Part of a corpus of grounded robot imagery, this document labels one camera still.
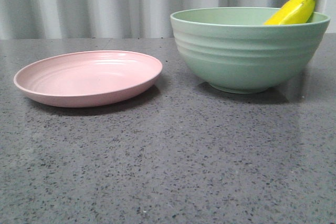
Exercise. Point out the yellow banana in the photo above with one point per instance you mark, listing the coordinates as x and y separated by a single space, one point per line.
293 12

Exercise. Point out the pink plate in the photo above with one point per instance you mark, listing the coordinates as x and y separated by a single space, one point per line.
88 78

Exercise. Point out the green ribbed bowl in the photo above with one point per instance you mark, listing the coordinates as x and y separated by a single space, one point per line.
234 50

